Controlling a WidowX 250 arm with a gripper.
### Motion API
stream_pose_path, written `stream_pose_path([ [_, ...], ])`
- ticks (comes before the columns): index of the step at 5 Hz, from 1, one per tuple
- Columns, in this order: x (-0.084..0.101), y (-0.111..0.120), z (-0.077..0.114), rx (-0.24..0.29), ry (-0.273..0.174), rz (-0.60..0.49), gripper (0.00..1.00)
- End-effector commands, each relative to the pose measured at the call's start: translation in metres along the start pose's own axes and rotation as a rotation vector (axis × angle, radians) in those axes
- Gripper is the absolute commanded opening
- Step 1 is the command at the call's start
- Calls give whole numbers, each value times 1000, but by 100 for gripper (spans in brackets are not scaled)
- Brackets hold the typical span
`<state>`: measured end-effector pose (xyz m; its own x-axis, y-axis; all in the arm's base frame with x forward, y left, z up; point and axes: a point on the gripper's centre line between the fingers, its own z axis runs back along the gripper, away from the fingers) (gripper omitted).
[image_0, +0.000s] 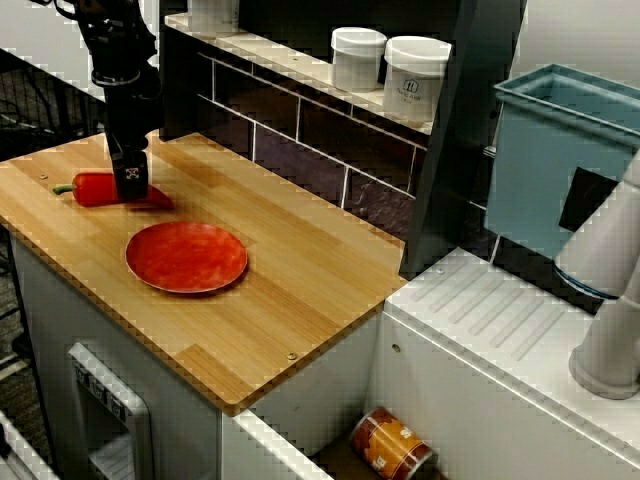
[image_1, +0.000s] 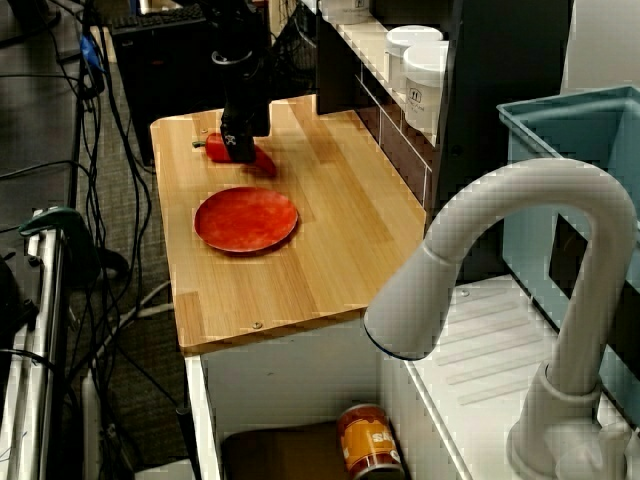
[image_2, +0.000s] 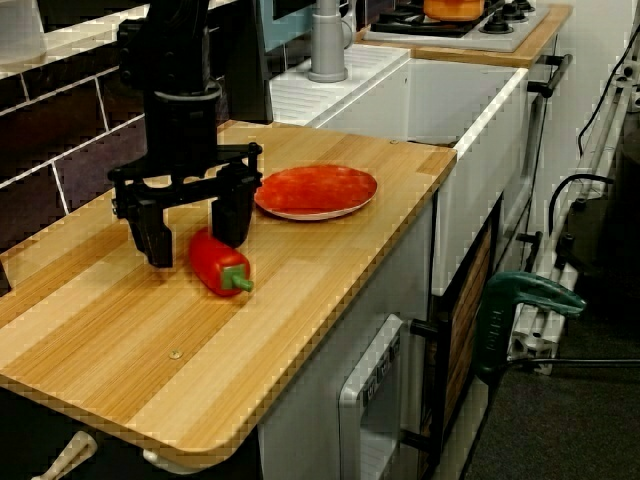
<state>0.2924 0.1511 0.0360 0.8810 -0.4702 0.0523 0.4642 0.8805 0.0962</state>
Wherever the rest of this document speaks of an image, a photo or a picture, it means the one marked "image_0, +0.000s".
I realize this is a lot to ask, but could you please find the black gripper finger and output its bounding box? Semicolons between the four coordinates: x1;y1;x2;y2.
110;149;151;203

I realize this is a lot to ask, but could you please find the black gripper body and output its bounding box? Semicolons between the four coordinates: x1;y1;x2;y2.
101;78;163;157

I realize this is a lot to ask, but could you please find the red toy pepper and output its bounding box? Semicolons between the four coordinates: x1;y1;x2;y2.
51;171;177;211

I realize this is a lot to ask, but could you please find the red round plate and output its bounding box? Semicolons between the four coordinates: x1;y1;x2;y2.
124;221;250;295

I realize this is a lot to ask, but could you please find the black shelf end panel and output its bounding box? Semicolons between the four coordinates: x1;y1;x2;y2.
158;23;202;142

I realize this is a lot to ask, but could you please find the plain white jar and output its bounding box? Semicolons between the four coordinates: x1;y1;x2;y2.
330;25;388;93
186;0;241;26

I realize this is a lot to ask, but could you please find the white shelf ledge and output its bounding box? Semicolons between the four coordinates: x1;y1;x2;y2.
163;11;437;137

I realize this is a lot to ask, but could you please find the white kitchen cabinet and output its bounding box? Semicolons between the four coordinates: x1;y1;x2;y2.
8;223;382;480

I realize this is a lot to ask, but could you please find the white jar with label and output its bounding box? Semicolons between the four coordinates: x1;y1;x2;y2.
381;35;453;122

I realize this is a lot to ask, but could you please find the black upright panel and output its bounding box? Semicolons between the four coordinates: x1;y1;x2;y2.
398;0;529;282

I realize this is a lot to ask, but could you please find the orange soup can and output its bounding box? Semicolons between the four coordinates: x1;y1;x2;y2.
348;405;434;477

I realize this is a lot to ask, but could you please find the teal plastic bin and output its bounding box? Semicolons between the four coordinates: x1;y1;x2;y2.
483;62;640;302

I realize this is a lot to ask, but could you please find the white toy sink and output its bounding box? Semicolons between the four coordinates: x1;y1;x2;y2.
221;246;640;480

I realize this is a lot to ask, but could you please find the white curved faucet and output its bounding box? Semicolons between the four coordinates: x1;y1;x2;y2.
553;148;640;401

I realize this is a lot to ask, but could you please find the black wire mesh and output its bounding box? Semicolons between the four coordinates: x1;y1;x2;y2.
0;48;107;162

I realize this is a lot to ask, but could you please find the aluminium frame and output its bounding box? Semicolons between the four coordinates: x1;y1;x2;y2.
0;408;57;480

